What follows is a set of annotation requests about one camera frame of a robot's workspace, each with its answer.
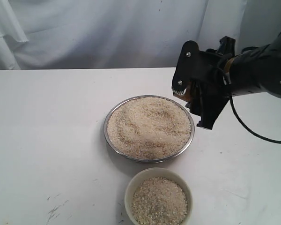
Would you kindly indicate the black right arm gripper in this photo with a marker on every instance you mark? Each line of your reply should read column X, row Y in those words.
column 207, row 91

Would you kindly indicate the brown wooden cup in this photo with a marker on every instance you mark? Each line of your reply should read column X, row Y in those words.
column 188, row 92

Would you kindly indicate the round metal tray of rice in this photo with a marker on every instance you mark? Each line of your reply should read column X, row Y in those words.
column 149, row 129

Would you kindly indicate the white bowl of rice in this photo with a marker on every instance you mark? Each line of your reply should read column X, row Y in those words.
column 158, row 196

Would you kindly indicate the white backdrop cloth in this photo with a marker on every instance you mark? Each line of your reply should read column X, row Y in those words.
column 69, row 34

